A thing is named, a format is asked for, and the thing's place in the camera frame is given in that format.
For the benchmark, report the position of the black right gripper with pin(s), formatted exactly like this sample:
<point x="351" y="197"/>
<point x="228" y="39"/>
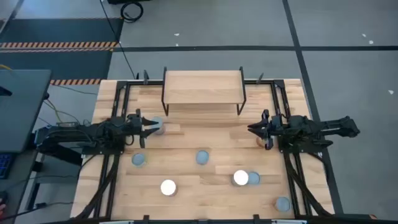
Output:
<point x="278" y="127"/>

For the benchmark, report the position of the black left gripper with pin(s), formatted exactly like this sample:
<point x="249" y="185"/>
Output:
<point x="134" y="124"/>

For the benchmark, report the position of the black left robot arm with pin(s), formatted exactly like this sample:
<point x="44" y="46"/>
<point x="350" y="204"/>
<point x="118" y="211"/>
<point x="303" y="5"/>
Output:
<point x="77" y="132"/>

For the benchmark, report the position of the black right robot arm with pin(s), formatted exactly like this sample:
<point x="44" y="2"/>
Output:
<point x="323" y="127"/>

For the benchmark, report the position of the wooden shelf with black legs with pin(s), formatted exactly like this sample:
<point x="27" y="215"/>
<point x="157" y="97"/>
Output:
<point x="202" y="87"/>

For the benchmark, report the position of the short orange black hazard tape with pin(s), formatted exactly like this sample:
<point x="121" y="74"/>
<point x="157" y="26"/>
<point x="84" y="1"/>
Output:
<point x="74" y="81"/>

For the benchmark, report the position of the white label strip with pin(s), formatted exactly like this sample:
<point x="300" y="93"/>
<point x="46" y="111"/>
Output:
<point x="116" y="222"/>
<point x="289" y="221"/>

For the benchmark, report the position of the long orange black hazard tape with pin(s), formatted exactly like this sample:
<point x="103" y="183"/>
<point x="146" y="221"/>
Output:
<point x="56" y="45"/>

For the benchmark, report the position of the dark grey desk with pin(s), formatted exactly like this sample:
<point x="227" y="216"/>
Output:
<point x="21" y="109"/>

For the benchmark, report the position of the dark floor mat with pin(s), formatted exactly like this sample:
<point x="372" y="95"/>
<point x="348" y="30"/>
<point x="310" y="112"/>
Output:
<point x="62" y="31"/>

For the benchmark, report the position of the hazard tape beside table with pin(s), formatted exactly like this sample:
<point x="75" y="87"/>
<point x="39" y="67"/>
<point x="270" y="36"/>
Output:
<point x="372" y="216"/>

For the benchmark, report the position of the blue-lit keyboard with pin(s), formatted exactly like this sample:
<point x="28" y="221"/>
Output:
<point x="4" y="165"/>

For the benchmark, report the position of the person's hand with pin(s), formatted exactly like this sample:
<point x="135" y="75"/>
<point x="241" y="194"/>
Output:
<point x="2" y="209"/>

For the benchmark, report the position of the black aluminium table frame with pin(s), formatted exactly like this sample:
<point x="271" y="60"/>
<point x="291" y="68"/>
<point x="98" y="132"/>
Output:
<point x="133" y="82"/>

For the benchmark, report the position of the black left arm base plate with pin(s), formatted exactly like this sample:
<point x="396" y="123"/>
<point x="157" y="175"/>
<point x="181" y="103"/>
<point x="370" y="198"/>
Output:
<point x="102" y="151"/>

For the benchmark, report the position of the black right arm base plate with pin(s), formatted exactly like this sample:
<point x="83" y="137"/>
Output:
<point x="311" y="146"/>

